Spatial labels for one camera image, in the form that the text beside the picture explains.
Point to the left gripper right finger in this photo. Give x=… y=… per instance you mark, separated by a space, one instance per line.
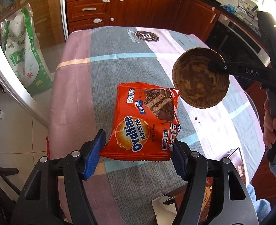
x=230 y=200

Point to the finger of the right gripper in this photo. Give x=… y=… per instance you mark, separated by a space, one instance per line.
x=247 y=71

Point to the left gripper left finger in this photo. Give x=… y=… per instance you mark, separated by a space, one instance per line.
x=39 y=201

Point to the brown coconut shell bowl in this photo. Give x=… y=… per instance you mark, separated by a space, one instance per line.
x=199 y=87

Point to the orange Ovaltine snack packet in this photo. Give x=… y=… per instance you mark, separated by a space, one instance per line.
x=145 y=123

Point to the wooden kitchen cabinets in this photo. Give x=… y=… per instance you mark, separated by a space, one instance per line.
x=194 y=17

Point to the right hand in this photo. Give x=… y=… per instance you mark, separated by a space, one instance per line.
x=269 y=127

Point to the black built-in oven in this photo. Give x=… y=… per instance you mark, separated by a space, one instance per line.
x=234 y=44

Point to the dish drying rack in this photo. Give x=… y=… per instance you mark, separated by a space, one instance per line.
x=246 y=8

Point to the green white rice sack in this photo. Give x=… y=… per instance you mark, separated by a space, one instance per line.
x=21 y=48

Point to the glass sliding door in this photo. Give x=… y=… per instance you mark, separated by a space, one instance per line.
x=52 y=32

